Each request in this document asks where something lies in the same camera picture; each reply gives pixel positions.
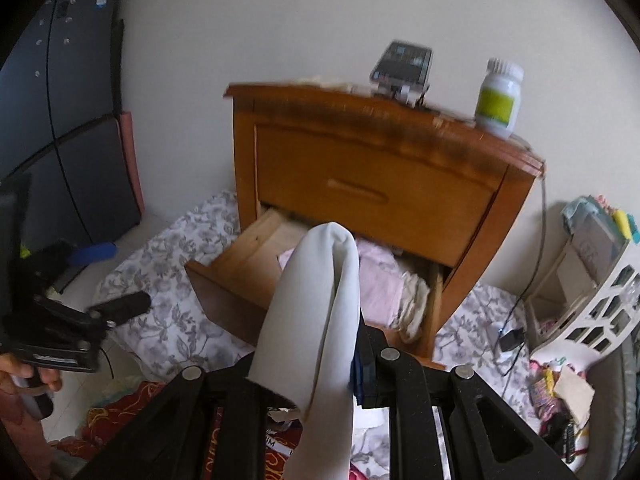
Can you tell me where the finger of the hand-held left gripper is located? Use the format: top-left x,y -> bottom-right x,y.
89,291 -> 153,331
66,241 -> 119,267

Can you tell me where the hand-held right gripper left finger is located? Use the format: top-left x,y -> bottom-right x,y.
72,351 -> 302,480

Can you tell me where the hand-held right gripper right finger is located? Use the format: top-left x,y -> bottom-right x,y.
350,311 -> 577,480

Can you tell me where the white cloth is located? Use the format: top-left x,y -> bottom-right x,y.
245,221 -> 362,480

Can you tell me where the cream cloth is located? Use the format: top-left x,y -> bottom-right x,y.
395,274 -> 432,344

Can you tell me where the large pink garment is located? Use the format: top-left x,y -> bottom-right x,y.
279,237 -> 407,327

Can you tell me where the wooden nightstand deep drawer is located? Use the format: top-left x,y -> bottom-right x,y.
185,205 -> 447,362

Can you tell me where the person's left hand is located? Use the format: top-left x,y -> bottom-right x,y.
0,352 -> 64,395

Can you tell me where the grey floral quilt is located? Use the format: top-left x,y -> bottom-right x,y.
95,191 -> 542,476

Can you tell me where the pink board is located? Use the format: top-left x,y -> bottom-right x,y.
117,111 -> 146,219

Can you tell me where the red floral blanket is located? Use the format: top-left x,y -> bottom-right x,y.
47,380 -> 311,480

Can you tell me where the dark blue cabinet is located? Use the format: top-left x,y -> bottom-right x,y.
0,0 -> 144,257

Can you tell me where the black power adapter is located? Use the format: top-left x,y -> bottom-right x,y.
500,327 -> 527,353

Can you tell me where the pile of colourful small packets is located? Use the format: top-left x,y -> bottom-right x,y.
529,357 -> 576,463

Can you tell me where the wooden nightstand shallow drawer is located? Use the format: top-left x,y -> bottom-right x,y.
254,122 -> 507,269

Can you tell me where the cream paper sheet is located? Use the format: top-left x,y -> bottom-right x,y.
552,365 -> 597,423

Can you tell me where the white cutout desk organizer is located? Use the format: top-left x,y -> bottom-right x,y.
525,195 -> 640,357

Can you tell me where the grey cushion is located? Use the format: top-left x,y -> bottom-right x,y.
570,340 -> 640,476

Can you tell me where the wooden nightstand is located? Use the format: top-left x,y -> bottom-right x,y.
223,80 -> 547,369

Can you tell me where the grey booklet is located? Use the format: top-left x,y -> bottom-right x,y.
569,211 -> 629,282

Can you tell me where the white phone stand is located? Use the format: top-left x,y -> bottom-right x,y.
380,85 -> 432,109

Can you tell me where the yellow sponge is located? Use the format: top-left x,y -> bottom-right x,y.
612,208 -> 632,239

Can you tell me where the white green label pill bottle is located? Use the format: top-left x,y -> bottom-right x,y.
473,57 -> 525,141

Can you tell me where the smartphone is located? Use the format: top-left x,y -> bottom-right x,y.
368,40 -> 434,97

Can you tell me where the black cable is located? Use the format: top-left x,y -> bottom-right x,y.
492,175 -> 549,377

